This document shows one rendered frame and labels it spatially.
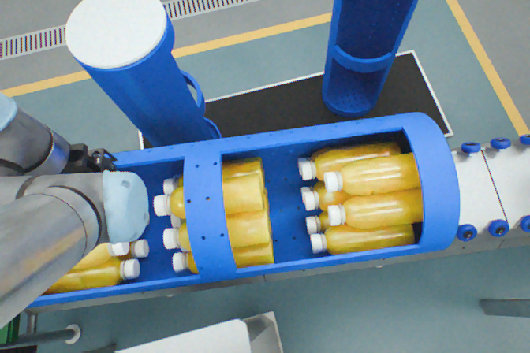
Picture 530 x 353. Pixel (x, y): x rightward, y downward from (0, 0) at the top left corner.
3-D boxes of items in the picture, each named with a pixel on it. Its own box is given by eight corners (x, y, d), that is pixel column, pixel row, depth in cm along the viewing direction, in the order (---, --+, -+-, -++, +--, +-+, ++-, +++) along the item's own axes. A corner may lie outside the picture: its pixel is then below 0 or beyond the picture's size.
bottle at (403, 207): (440, 224, 72) (343, 237, 71) (425, 214, 79) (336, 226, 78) (438, 188, 71) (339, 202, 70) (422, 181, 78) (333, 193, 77)
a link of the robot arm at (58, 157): (-8, 178, 48) (1, 121, 51) (17, 188, 52) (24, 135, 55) (51, 169, 48) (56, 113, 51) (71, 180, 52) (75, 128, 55)
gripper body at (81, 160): (118, 201, 63) (80, 179, 52) (67, 208, 63) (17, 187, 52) (119, 158, 66) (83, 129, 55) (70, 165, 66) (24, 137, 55)
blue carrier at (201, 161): (427, 261, 85) (482, 228, 59) (39, 316, 84) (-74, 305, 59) (393, 150, 97) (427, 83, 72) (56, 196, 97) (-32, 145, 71)
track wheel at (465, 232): (479, 227, 85) (475, 221, 87) (460, 229, 85) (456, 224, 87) (476, 241, 87) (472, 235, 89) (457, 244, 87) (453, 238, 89)
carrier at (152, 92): (203, 185, 179) (233, 136, 187) (126, 87, 97) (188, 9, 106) (154, 158, 185) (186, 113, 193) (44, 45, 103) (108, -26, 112)
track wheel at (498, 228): (513, 222, 85) (507, 217, 87) (493, 224, 85) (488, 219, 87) (509, 237, 87) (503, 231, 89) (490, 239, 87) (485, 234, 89)
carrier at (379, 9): (315, 76, 198) (330, 124, 188) (330, -82, 116) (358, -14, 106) (367, 65, 199) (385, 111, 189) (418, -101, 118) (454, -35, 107)
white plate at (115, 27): (124, 82, 97) (126, 85, 98) (184, 5, 105) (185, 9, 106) (43, 42, 102) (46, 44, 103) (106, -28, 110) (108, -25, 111)
